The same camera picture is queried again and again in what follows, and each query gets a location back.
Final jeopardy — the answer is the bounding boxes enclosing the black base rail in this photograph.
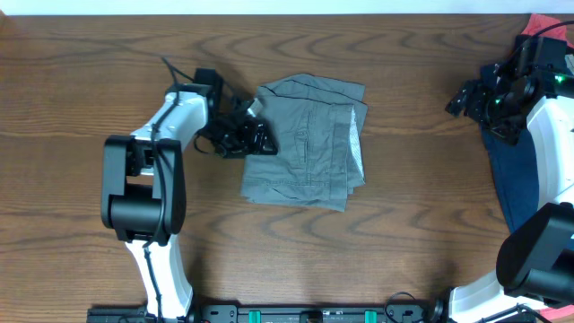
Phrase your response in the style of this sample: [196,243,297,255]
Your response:
[86,303,537,323]

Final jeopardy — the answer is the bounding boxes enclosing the grey shorts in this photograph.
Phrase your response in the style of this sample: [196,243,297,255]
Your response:
[241,74,368,212]

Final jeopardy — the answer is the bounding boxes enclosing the red cloth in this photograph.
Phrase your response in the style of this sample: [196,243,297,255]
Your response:
[520,13,573,48]

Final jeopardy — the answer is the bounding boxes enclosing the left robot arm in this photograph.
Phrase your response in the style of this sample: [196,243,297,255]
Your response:
[87,65,278,322]

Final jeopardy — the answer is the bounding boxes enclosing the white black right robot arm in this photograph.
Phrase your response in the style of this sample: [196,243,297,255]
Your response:
[231,32,573,323]

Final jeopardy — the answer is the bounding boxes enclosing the navy blue garment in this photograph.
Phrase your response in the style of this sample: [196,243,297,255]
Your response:
[477,62,574,252]

